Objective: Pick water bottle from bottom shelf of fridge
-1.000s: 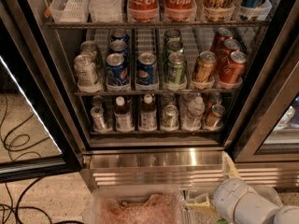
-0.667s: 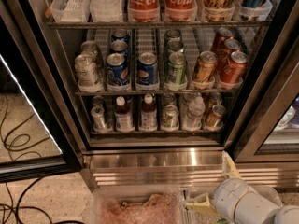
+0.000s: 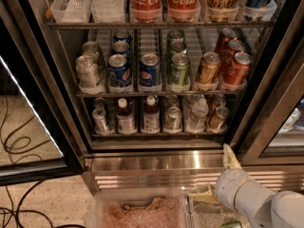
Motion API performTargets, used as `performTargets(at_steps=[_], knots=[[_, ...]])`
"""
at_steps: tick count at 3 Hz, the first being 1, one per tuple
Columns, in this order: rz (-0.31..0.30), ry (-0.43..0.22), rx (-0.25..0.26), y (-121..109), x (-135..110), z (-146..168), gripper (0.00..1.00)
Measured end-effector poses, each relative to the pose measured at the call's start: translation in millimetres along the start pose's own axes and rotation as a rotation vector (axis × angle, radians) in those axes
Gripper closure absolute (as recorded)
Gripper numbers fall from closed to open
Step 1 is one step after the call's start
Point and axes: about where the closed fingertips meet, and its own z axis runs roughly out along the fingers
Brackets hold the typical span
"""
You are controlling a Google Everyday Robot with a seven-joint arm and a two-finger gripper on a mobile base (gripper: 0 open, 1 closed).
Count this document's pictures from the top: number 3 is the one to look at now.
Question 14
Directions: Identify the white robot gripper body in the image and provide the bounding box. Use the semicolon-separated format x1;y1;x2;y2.
216;168;276;221

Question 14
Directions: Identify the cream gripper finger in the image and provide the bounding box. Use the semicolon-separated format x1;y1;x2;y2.
189;183;219;204
223;143;242;169

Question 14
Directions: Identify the clear water bottle front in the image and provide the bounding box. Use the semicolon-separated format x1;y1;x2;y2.
185;98;209;134

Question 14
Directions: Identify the clear water bottle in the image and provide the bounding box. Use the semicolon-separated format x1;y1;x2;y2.
182;95;202;118
185;98;209;134

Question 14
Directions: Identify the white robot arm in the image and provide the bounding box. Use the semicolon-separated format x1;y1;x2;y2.
189;143;304;228

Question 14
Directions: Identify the fridge door right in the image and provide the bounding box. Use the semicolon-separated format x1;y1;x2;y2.
231;0;304;166

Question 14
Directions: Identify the green white can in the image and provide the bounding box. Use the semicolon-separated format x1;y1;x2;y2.
164;106;181;133
163;95;180;108

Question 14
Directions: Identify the clear water bottle rear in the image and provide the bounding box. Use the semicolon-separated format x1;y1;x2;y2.
182;95;202;118

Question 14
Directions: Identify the brown tea bottle right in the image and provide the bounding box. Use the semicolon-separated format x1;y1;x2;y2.
142;96;160;134

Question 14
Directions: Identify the brown tea bottle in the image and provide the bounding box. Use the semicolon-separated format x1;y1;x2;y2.
142;96;160;134
116;98;136;134

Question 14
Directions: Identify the stainless steel fridge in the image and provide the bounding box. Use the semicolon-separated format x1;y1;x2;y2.
9;0;304;197

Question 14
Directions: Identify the brown tea bottle left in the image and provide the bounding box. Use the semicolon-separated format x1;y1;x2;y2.
116;98;136;134

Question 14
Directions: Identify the gold label bottle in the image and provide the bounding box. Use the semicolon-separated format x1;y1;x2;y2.
205;0;238;22

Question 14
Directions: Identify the red Coca-Cola bottle right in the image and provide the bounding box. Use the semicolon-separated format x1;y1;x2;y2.
167;0;197;22

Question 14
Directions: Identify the red coca-cola bottle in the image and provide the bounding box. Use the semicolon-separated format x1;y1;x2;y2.
167;0;197;22
131;0;162;23

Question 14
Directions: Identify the glass fridge door left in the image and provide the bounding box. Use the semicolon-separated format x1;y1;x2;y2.
0;4;83;185

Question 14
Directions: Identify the red Coca-Cola bottle left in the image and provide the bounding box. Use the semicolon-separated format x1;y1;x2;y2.
131;0;162;23

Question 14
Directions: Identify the clear bin right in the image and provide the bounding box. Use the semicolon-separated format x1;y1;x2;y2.
188;191;252;228

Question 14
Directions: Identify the clear bin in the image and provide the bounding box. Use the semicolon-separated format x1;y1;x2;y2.
90;188;190;228
188;191;252;228

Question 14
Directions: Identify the green can in bin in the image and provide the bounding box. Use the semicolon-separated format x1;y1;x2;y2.
220;220;243;228

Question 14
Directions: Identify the bronze can bottom front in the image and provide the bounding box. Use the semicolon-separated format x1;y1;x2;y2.
208;106;230;132

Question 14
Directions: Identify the bronze can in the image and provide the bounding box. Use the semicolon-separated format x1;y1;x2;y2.
209;94;226;111
208;106;230;132

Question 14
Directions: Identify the bronze can bottom rear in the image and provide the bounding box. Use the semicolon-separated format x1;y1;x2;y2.
209;94;226;111

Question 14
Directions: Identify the clear bin left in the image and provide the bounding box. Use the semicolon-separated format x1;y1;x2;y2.
90;188;190;228

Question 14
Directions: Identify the green white can bottom rear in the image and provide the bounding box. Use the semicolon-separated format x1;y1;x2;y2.
163;95;180;108

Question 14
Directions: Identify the red can front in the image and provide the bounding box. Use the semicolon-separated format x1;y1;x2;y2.
223;52;252;86

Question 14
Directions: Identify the red can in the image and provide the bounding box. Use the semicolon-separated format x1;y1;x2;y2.
220;40;245;75
215;28;238;54
223;52;252;86

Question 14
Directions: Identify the gold can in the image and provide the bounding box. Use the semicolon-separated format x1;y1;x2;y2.
196;52;221;86

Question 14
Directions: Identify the green can front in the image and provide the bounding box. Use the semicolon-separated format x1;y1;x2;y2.
167;53;190;92

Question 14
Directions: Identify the red can middle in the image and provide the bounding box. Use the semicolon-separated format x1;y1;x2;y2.
220;40;245;75

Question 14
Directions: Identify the blue Pepsi can centre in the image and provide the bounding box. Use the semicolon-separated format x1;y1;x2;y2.
139;53;162;91

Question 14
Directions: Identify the blue pepsi can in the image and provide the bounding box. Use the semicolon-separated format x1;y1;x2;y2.
111;41;131;58
108;54;132;87
139;53;162;91
113;29;132;44

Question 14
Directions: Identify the green can middle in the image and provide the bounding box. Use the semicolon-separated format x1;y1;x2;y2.
168;41;187;57

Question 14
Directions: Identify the red can rear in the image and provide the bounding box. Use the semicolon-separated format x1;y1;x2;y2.
215;28;238;54

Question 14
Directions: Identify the slim silver can front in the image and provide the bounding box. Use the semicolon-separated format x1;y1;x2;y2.
92;108;111;133

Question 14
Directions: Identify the slim silver can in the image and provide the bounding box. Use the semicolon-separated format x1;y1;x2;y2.
93;97;106;108
92;108;111;133

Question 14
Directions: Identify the blue Pepsi can front left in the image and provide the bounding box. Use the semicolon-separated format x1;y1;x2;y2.
108;54;132;87

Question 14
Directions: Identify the slim silver can rear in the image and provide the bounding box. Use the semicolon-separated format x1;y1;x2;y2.
93;97;106;108

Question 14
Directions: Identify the blue Pepsi can middle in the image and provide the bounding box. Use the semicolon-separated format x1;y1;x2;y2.
111;41;131;58

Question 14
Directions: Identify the blue Pepsi can rear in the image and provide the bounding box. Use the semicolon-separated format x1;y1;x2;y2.
113;29;132;44

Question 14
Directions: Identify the silver can front left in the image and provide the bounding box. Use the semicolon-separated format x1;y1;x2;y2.
76;55;105;94

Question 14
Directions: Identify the silver can rear left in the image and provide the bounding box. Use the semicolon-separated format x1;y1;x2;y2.
82;41;105;67

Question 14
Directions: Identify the empty clear plastic tray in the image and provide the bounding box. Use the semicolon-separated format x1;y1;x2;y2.
51;0;92;23

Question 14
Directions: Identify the black floor cable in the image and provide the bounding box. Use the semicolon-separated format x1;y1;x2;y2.
0;97;86;228

